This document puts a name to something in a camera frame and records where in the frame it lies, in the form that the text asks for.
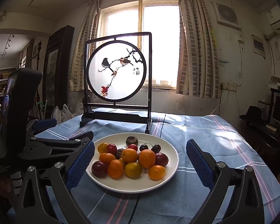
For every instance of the phone on gripper mount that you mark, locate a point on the phone on gripper mount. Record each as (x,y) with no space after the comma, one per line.
(18,99)

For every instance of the white plastic bag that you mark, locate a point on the white plastic bag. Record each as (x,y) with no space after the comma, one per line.
(61,115)

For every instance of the dark framed painting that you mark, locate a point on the dark framed painting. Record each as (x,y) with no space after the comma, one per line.
(55,83)

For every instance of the checkered curtain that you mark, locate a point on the checkered curtain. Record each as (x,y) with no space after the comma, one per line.
(198,63)
(87,32)

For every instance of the yellow-green plum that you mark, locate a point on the yellow-green plum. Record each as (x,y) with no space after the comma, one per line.
(133,170)

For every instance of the black hat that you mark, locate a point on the black hat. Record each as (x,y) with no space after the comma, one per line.
(253,115)

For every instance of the large orange mandarin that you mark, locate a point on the large orange mandarin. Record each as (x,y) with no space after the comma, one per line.
(147,158)

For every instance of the dark red plum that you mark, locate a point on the dark red plum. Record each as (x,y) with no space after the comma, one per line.
(161,159)
(99,169)

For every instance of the wall ventilation fan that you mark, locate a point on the wall ventilation fan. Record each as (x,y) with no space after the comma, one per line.
(226,15)

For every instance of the dark cherry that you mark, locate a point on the dark cherry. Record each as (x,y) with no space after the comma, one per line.
(156,148)
(143,147)

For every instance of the right checkered curtain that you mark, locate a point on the right checkered curtain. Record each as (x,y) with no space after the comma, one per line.
(198,63)

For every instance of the left checkered curtain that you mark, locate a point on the left checkered curtain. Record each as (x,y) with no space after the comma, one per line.
(87,32)

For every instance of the round bird painting screen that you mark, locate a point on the round bird painting screen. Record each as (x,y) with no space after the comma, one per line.
(118,79)

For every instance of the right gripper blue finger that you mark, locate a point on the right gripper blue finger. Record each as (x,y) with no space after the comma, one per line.
(37,126)

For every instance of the red cherry tomato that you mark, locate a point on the red cherry tomato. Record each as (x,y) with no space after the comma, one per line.
(112,149)
(133,146)

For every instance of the dark cherry front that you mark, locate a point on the dark cherry front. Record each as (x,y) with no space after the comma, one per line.
(156,148)

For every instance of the white ceramic plate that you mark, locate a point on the white ceramic plate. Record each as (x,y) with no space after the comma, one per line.
(150,179)

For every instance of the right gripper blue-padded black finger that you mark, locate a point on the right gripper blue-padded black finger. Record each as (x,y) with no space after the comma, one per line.
(245,205)
(61,167)

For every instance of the small orange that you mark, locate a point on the small orange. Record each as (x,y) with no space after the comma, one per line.
(102,148)

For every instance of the wall power socket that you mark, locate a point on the wall power socket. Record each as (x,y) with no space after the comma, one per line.
(229,86)

